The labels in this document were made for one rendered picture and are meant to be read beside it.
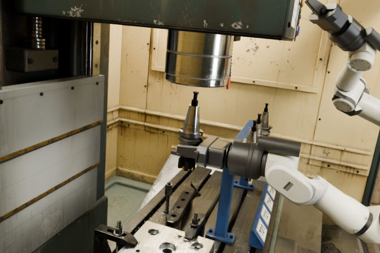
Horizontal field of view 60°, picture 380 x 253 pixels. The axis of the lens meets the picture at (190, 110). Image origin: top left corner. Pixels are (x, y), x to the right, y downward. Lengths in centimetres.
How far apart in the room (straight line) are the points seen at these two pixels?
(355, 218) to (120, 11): 68
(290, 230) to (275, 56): 87
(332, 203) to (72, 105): 79
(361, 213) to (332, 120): 103
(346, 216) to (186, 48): 51
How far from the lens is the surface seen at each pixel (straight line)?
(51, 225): 121
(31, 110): 98
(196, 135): 82
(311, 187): 77
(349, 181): 193
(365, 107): 139
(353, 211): 83
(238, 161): 78
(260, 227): 126
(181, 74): 74
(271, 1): 65
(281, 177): 76
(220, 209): 118
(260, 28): 65
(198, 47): 73
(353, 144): 186
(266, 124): 143
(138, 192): 214
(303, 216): 178
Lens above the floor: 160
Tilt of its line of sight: 14 degrees down
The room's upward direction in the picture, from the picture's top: 5 degrees clockwise
